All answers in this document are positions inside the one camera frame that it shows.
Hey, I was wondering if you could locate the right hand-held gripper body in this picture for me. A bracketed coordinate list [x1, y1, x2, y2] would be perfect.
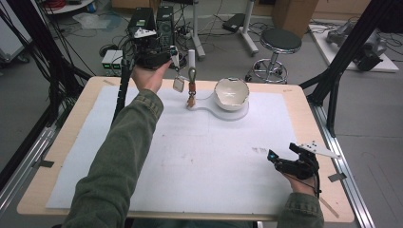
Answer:
[274, 142, 342, 181]

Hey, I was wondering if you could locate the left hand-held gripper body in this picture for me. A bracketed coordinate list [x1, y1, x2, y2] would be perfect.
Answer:
[127, 28, 172, 69]

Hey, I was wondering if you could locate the silver keychain with clear tag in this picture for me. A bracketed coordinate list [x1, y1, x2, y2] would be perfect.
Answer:
[172, 56, 185, 94]

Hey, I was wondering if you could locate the brown leather keychain with carabiner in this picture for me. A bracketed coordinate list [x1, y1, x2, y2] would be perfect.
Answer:
[186, 66, 198, 109]

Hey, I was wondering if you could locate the white stand with post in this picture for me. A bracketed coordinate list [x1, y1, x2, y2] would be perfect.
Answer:
[184, 48, 250, 122]

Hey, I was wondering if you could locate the person's right hand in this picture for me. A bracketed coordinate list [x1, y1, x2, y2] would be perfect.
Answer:
[283, 172, 318, 198]

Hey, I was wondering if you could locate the person's left hand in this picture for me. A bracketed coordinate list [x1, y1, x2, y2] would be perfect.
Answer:
[130, 60, 172, 95]

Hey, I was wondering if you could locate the narrow black computer tower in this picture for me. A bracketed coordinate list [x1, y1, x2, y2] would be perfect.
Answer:
[156, 5, 176, 48]

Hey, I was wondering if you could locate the white stand leg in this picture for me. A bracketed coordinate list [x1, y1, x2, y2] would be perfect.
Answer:
[239, 0, 260, 57]
[189, 0, 206, 61]

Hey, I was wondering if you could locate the white power supply unit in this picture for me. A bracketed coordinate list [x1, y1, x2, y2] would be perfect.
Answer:
[111, 49, 125, 77]
[101, 49, 118, 77]

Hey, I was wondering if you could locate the large black computer tower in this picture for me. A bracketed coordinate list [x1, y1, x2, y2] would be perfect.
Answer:
[127, 7, 158, 42]

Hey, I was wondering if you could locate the thin wooden stick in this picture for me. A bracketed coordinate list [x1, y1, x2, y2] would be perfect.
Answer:
[318, 197, 340, 219]

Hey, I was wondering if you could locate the white eggshell-shaped bowl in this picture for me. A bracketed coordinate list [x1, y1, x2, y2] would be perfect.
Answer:
[213, 77, 251, 112]

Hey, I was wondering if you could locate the flat black box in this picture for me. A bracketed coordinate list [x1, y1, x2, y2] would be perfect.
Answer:
[221, 12, 247, 33]

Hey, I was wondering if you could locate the white table mat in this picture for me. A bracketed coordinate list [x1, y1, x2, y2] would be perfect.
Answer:
[46, 85, 319, 217]

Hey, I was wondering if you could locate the black round stool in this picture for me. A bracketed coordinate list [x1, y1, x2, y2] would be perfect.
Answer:
[245, 28, 303, 85]

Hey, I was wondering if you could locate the white board with grey equipment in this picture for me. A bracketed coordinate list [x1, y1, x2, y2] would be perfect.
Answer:
[308, 22, 400, 74]

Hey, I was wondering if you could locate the brown cardboard box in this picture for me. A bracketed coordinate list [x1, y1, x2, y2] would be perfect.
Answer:
[271, 0, 319, 39]

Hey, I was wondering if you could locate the coiled black cable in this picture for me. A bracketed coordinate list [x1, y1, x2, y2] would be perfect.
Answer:
[170, 50, 189, 71]

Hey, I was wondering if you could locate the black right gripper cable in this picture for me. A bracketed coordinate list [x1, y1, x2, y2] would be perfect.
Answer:
[291, 156, 323, 200]

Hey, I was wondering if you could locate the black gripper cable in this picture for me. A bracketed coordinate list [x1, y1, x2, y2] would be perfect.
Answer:
[112, 37, 136, 124]
[291, 156, 323, 200]

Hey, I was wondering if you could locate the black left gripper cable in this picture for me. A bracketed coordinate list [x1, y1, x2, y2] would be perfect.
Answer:
[112, 37, 136, 124]

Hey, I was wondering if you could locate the aluminium rail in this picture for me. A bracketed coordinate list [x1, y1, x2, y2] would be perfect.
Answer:
[308, 103, 376, 228]
[0, 126, 59, 217]

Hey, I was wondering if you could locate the black metal frame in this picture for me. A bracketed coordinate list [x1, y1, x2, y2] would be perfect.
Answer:
[0, 0, 93, 191]
[298, 0, 403, 139]

